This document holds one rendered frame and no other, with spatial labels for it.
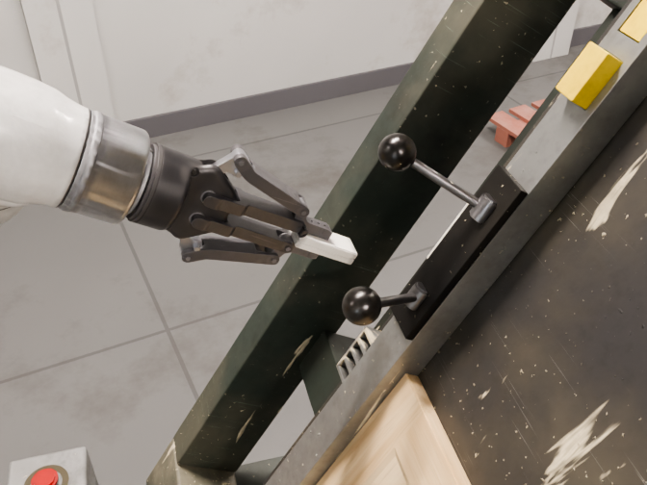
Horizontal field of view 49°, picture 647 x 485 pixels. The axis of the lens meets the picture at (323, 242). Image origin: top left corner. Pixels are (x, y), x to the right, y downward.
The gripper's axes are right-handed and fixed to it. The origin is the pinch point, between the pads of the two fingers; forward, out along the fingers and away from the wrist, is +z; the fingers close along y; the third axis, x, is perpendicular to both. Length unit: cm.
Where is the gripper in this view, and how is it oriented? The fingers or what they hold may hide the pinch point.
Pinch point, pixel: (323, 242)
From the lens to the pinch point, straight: 73.5
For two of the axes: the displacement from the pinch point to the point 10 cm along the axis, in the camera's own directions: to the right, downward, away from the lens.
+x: 2.6, 5.9, -7.7
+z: 8.3, 2.8, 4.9
